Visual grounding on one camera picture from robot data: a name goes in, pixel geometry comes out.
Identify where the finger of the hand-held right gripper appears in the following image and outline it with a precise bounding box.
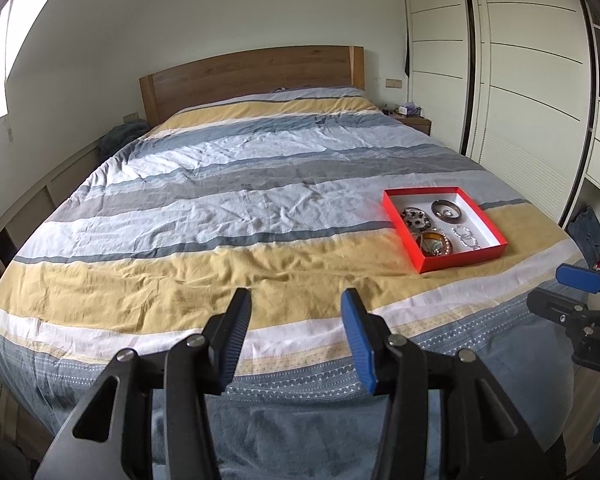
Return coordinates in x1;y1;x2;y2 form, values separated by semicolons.
555;264;600;306
526;287;598;341

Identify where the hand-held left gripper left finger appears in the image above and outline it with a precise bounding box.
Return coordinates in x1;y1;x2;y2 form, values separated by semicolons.
32;287;253;480

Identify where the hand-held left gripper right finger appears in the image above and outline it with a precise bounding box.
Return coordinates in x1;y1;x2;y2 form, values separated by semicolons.
341;288;563;480

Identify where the red cardboard box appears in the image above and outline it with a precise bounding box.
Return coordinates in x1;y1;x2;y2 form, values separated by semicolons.
382;186;509;275

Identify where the amber bangle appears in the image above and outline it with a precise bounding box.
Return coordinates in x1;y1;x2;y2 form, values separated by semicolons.
415;228;453;257

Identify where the thin gold bangle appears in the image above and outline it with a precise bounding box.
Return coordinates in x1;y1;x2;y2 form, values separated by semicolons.
401;206;432;231

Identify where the dark brown bangle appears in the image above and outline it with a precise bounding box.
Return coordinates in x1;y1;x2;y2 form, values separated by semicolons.
431;199;468;225

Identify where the pile of blue jeans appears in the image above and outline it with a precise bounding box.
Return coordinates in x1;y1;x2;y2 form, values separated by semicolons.
567;205;600;268

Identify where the white sliding wardrobe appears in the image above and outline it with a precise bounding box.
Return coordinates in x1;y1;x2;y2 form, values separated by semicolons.
402;0;600;231

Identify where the wooden nightstand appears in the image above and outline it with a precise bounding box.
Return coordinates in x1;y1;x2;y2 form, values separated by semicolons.
387;110;433;136

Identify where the dark crumpled cloth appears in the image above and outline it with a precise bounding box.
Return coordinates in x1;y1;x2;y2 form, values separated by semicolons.
99;121;151;157

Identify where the wooden headboard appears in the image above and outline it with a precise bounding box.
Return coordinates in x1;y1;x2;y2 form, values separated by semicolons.
139;46;366;128

